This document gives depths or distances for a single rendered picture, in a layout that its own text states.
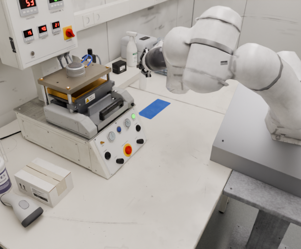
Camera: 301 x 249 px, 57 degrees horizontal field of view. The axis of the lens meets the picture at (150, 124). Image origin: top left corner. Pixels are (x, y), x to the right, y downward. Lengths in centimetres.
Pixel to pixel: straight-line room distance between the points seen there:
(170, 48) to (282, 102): 35
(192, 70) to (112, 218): 63
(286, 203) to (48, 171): 95
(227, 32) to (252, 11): 268
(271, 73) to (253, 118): 57
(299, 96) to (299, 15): 250
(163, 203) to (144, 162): 25
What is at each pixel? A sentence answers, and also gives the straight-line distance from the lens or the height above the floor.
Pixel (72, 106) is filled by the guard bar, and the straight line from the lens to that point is 115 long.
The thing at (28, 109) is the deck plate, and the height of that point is 93.
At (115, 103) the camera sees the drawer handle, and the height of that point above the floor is 101.
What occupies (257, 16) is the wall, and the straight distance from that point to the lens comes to 339.
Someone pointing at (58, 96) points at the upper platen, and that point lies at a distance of 125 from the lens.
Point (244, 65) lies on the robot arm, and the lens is 70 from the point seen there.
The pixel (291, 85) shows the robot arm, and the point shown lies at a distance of 84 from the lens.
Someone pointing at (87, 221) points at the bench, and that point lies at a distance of 109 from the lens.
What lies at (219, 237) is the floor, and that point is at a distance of 199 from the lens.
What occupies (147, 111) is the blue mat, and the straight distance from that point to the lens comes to 164.
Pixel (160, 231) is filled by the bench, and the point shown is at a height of 75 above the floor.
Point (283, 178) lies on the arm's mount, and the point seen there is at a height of 81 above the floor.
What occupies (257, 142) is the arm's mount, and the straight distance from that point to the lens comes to 126.
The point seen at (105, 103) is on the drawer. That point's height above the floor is 98.
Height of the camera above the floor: 161
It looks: 34 degrees down
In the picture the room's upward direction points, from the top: 1 degrees clockwise
